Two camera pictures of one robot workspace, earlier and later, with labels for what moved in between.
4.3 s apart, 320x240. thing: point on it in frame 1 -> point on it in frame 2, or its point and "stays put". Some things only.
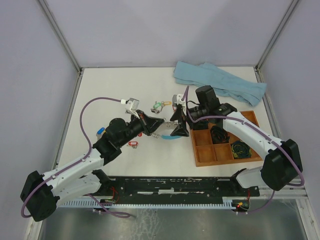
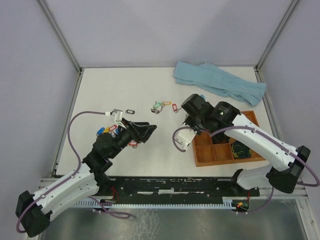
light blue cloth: [220, 81] stays put
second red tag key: [134, 144] stays put
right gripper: [181, 130] -> [187, 122]
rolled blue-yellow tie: [240, 150] stays put
